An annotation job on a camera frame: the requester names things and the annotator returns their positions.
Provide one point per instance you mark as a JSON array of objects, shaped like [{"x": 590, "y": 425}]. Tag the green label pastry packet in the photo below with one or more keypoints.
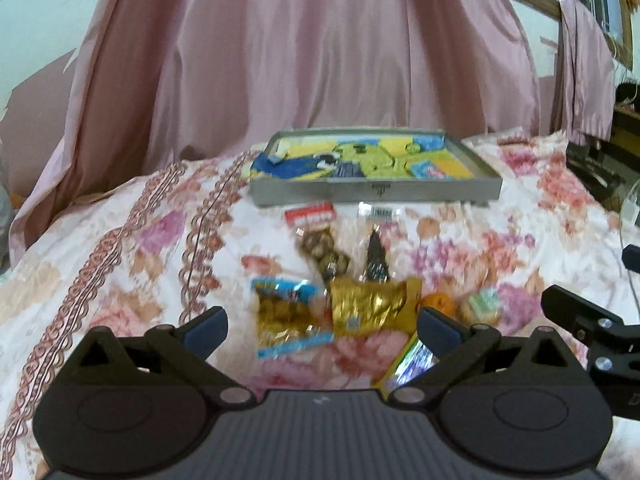
[{"x": 480, "y": 306}]

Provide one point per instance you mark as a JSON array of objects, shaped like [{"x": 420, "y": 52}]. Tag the dark wooden furniture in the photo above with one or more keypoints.
[{"x": 625, "y": 130}]

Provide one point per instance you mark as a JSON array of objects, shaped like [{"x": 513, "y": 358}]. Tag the clear packet with dark snack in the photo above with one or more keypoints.
[{"x": 375, "y": 260}]

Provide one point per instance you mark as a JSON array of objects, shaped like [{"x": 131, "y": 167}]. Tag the blue yellow snack packet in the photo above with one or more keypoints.
[{"x": 280, "y": 315}]

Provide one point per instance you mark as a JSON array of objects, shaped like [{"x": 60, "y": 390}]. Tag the red label clear snack packet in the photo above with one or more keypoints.
[{"x": 320, "y": 250}]

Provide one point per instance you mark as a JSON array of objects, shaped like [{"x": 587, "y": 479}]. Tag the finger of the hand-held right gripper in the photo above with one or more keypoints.
[
  {"x": 632, "y": 257},
  {"x": 575, "y": 307}
]

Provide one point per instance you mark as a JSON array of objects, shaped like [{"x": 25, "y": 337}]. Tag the green yellow snack packet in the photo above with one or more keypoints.
[{"x": 410, "y": 360}]

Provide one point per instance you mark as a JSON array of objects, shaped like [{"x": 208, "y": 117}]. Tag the narrow pink curtain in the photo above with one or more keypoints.
[{"x": 585, "y": 60}]

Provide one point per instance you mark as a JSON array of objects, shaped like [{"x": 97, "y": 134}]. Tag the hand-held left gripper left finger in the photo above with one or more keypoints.
[{"x": 206, "y": 331}]

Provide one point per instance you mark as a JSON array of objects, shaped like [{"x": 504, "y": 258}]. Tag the small orange mandarin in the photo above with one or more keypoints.
[{"x": 440, "y": 302}]

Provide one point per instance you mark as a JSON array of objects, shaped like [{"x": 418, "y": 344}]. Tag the gold foil snack packet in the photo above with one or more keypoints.
[{"x": 365, "y": 305}]

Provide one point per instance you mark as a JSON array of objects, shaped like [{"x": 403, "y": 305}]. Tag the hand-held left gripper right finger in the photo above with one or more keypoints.
[{"x": 440, "y": 328}]

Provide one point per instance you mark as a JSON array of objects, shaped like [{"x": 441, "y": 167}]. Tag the grey box with colourful lining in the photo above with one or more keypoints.
[{"x": 325, "y": 192}]

